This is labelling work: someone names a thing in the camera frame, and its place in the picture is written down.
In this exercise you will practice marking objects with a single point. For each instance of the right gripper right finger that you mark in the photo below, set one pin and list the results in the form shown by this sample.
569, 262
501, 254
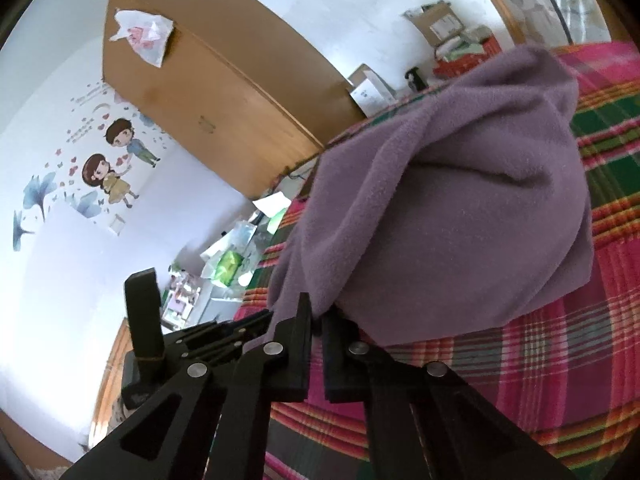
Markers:
425, 422

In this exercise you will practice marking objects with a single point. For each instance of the folding side table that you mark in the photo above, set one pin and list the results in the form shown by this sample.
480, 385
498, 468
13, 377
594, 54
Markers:
192, 298

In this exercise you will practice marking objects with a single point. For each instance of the cartoon couple wall sticker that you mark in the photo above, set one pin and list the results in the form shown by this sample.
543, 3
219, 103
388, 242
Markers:
102, 157

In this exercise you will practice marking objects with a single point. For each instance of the white plastic bag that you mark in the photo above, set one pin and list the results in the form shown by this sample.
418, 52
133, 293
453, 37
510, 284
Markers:
147, 34

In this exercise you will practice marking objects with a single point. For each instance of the brown cardboard box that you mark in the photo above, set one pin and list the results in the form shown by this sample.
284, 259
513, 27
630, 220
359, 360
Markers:
436, 22

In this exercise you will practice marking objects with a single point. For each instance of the white small box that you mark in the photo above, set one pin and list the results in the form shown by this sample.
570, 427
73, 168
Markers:
369, 91

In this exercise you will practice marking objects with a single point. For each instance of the purple fleece garment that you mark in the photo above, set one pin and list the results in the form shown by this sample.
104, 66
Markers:
455, 212

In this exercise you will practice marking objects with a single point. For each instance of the green tissue pack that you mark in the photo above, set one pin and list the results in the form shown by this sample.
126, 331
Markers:
226, 267

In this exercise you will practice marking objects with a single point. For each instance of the pink plaid bed cover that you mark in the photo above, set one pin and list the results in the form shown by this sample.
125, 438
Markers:
566, 374

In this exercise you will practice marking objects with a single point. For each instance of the wooden wardrobe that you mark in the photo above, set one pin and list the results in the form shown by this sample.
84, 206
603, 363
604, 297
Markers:
238, 87

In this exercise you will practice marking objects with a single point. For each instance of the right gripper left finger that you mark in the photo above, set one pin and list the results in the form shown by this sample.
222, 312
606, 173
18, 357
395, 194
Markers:
209, 422

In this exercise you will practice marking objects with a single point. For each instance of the red box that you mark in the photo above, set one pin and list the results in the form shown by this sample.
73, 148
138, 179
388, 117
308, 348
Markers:
450, 69

